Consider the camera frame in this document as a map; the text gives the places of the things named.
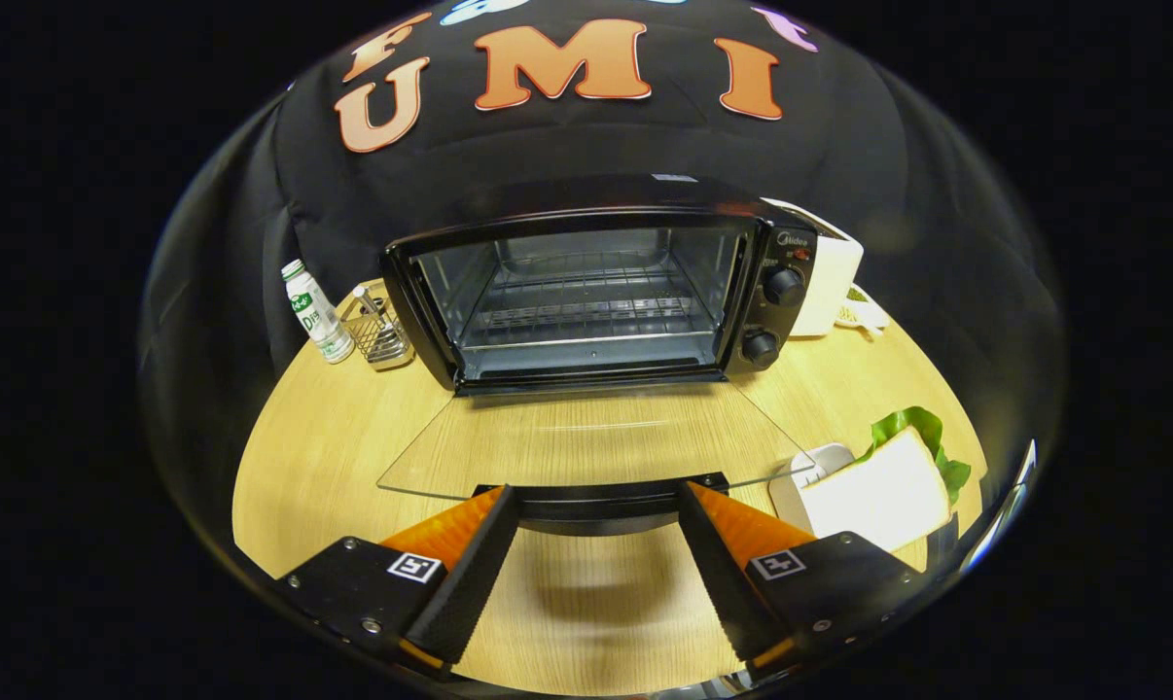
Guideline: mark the small white and green item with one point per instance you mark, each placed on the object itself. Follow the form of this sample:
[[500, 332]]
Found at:
[[864, 313]]

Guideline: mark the white bottle with green label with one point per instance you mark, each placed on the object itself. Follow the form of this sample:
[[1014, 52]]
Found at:
[[316, 316]]

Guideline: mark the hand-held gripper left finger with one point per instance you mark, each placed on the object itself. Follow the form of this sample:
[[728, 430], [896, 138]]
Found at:
[[479, 574]]

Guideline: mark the white rectangular plate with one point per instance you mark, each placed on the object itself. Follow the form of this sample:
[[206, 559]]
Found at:
[[820, 462]]

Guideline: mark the lettuce sandwich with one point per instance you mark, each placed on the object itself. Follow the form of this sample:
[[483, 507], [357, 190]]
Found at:
[[878, 496]]

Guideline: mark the black toaster oven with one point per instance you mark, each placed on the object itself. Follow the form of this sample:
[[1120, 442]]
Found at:
[[786, 326]]

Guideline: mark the white pop-up toaster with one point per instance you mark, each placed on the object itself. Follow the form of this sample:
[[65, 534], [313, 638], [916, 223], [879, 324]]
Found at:
[[835, 277]]

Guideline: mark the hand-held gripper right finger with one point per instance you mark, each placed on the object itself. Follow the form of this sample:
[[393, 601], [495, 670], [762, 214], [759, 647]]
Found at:
[[718, 574]]

